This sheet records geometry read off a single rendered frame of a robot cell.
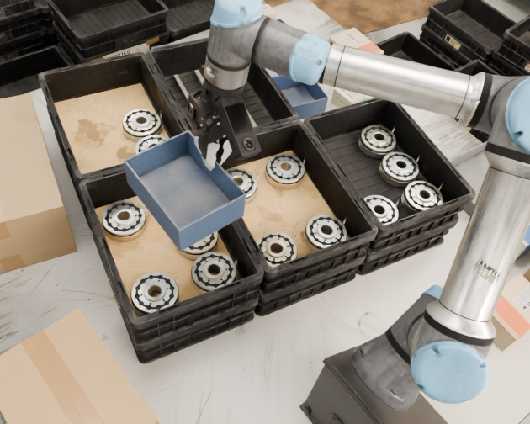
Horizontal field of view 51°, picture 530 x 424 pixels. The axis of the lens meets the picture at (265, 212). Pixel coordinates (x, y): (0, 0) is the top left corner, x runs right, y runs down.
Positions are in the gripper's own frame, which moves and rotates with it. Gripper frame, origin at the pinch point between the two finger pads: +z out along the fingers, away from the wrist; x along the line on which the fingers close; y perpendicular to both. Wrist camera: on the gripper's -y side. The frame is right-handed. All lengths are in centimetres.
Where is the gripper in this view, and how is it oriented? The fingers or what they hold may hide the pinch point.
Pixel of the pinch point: (215, 166)
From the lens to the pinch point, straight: 111.1
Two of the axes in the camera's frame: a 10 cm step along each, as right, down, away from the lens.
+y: -5.7, -6.9, 4.4
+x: -7.9, 3.4, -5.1
